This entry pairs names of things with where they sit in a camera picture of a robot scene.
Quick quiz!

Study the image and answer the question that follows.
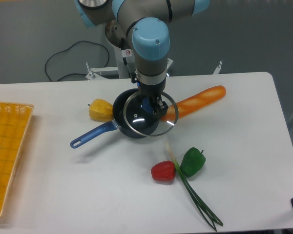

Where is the red bell pepper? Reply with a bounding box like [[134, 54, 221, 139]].
[[151, 161, 175, 181]]

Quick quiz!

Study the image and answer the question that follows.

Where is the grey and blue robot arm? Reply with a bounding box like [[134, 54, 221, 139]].
[[75, 0, 209, 117]]

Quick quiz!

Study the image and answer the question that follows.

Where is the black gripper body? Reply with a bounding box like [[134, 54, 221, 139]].
[[130, 70, 167, 99]]

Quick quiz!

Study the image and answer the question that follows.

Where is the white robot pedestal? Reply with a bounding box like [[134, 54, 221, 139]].
[[105, 19, 137, 79]]

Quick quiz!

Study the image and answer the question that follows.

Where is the yellow bell pepper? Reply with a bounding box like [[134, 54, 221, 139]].
[[88, 98, 114, 122]]

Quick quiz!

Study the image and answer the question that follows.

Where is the black cable on floor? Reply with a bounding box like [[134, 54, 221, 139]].
[[44, 40, 110, 82]]

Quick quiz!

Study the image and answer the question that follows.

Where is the glass lid with blue knob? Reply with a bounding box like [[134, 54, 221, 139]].
[[123, 91, 178, 137]]

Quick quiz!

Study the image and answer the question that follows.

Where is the white base frame with bolts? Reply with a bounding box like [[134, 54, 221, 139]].
[[85, 58, 223, 80]]

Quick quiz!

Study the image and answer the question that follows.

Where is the green bell pepper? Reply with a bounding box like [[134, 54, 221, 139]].
[[180, 147, 206, 177]]

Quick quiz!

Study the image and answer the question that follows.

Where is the yellow woven basket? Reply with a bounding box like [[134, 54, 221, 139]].
[[0, 101, 34, 217]]

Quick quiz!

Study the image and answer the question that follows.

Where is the dark blue saucepan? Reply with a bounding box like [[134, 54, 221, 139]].
[[70, 88, 159, 149]]

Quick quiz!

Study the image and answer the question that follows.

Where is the green spring onion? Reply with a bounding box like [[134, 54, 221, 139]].
[[165, 141, 223, 232]]

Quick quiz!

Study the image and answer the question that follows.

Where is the orange baguette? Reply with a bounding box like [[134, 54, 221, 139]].
[[160, 85, 227, 122]]

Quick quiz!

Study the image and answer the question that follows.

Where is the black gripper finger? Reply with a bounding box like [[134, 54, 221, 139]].
[[155, 97, 168, 117]]

